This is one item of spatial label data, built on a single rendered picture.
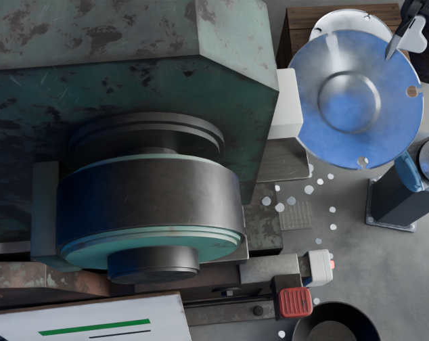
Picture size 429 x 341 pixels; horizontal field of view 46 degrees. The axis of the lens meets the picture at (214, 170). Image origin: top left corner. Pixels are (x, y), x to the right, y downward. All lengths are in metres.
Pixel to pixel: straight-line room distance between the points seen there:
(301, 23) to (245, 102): 1.40
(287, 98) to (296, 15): 1.32
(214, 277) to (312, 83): 0.50
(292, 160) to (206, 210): 0.71
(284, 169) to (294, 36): 0.78
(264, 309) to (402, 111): 1.00
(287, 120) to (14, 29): 0.29
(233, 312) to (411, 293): 0.64
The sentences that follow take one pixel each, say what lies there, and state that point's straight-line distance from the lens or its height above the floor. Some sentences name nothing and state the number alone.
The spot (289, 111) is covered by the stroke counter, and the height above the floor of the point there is 1.34.
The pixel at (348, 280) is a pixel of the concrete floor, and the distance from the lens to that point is 1.91.
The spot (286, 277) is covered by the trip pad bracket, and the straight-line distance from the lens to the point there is 1.14.
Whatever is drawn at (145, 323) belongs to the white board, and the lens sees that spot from 1.47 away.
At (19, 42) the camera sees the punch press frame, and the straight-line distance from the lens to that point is 0.42.
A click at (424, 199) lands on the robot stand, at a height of 0.34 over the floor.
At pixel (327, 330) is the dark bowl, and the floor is 0.00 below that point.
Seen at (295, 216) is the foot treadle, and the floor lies 0.16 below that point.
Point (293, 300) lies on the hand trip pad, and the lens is 1.08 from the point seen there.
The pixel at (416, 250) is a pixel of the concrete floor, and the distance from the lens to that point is 2.00.
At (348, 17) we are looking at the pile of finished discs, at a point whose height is 0.38.
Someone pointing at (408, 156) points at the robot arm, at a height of 0.67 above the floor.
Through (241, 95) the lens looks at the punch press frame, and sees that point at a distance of 0.45.
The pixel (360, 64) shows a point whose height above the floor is 1.00.
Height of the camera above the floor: 1.83
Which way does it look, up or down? 70 degrees down
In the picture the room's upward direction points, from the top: 1 degrees clockwise
